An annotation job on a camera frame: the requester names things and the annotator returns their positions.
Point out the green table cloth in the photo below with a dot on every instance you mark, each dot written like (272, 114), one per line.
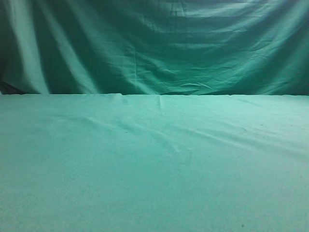
(150, 163)

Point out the green backdrop curtain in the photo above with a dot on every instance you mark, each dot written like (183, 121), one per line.
(164, 47)

